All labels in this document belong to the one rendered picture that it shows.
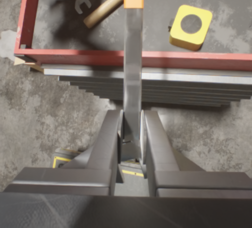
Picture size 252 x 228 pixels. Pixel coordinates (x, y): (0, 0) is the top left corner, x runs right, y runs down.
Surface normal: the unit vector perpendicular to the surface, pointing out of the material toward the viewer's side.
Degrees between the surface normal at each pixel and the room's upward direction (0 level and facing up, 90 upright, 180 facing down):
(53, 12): 0
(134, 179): 0
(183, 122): 0
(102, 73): 14
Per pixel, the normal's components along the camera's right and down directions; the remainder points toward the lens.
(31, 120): -0.15, -0.11
